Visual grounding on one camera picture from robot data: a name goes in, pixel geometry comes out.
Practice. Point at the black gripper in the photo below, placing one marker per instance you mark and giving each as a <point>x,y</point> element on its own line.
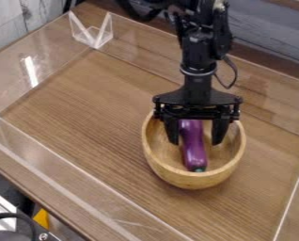
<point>196,101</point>

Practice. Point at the purple toy eggplant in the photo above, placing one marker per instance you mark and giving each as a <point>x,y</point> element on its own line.
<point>193,146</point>

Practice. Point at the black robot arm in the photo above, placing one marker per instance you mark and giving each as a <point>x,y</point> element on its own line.
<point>201,22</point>

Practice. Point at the brown wooden bowl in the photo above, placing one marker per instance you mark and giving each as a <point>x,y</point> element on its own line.
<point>165,157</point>

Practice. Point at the yellow warning label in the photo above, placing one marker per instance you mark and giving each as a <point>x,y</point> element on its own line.
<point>42,218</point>

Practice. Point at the clear acrylic corner bracket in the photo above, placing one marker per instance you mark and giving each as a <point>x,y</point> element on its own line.
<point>93,36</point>

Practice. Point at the clear acrylic tray wall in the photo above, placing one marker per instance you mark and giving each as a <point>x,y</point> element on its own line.
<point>74,195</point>

